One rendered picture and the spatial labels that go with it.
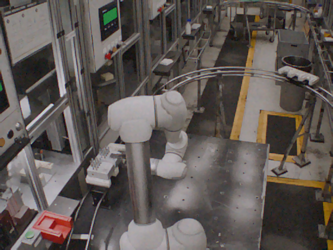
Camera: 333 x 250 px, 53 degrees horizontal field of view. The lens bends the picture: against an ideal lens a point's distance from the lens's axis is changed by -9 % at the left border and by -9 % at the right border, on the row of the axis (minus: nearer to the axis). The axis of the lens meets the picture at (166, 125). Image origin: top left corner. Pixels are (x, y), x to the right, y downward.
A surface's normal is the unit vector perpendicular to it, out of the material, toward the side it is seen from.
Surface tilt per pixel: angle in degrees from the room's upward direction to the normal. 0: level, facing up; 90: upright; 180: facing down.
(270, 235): 0
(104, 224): 0
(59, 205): 0
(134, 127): 73
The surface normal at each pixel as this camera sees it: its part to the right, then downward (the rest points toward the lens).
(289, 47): -0.25, 0.53
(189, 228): 0.07, -0.86
